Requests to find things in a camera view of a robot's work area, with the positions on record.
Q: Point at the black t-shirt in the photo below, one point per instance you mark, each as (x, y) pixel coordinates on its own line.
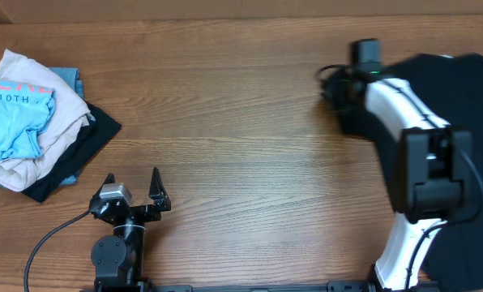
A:
(452, 87)

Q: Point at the beige folded garment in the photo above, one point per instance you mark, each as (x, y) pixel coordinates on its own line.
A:
(70, 115)

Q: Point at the light blue printed t-shirt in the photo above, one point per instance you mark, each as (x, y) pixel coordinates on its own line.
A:
(25, 110)

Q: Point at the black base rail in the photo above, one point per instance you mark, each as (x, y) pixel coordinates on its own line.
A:
(266, 288)

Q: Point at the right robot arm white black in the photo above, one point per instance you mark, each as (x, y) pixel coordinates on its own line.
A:
(432, 176)

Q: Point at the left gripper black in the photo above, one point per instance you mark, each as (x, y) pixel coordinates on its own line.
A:
(161, 202)

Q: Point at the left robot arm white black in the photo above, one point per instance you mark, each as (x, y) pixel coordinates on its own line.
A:
(118, 258)

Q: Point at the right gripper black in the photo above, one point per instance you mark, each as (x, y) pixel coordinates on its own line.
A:
(326, 91)

